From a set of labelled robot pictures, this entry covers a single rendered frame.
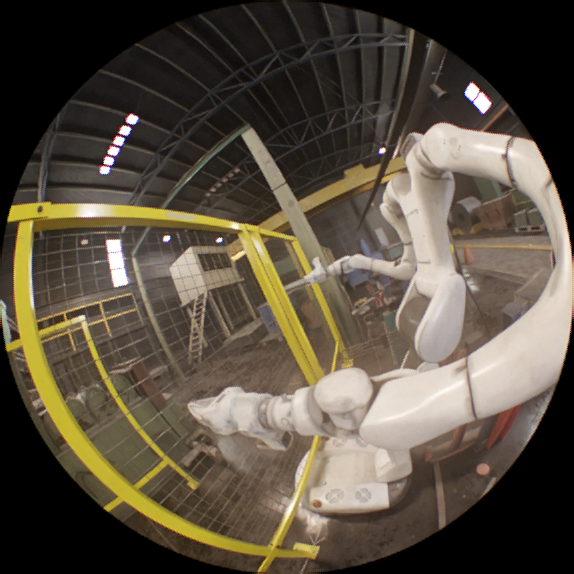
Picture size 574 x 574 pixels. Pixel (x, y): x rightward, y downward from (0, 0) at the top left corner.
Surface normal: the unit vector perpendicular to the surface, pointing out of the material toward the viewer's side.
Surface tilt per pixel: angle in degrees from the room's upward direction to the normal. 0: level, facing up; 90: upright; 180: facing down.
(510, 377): 54
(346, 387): 4
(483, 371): 33
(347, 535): 0
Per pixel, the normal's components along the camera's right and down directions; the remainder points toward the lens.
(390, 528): -0.42, -0.91
